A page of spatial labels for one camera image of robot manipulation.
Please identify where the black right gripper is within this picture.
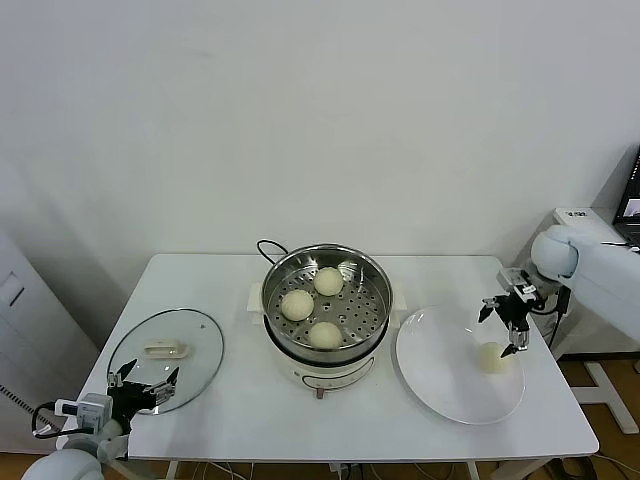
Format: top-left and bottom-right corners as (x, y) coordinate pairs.
(477, 291), (533, 359)

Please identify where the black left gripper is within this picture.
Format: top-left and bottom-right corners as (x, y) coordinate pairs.
(105, 357), (181, 421)

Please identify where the white steamed baozi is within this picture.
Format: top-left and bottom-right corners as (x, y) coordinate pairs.
(478, 341), (514, 374)
(280, 289), (315, 322)
(307, 321), (344, 350)
(313, 266), (345, 297)

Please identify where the steel perforated steamer basket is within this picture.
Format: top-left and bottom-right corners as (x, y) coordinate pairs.
(259, 243), (394, 352)

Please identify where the round glass pot lid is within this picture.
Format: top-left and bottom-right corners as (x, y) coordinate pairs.
(107, 308), (225, 416)

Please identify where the white round plate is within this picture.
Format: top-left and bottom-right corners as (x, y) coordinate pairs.
(394, 304), (526, 425)

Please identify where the white laptop desk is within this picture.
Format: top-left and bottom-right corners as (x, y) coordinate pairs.
(552, 206), (640, 435)

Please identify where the black laptop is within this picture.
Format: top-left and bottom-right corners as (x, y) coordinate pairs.
(613, 144), (640, 247)

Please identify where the white electric cooker pot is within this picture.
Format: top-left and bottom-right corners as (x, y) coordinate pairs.
(246, 280), (407, 401)

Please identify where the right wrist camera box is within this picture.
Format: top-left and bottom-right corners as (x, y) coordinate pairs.
(497, 267), (549, 304)

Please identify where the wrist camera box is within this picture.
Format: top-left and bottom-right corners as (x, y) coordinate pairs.
(497, 267), (549, 304)
(53, 393), (112, 432)

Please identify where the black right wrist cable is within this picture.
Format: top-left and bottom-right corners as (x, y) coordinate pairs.
(529, 299), (566, 317)

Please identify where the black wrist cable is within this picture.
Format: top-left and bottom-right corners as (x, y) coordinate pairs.
(30, 402), (66, 437)
(529, 299), (566, 317)

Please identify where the black adapter hanging cable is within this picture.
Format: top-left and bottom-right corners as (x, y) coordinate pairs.
(546, 312), (564, 352)

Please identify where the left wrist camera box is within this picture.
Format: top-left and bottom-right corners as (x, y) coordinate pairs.
(53, 393), (112, 432)

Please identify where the white cable bundle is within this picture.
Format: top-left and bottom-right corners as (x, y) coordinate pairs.
(189, 460), (261, 480)

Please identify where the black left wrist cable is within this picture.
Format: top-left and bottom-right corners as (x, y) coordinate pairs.
(30, 402), (66, 437)

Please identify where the black white spiral cable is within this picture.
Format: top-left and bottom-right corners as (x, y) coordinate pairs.
(0, 385), (39, 417)

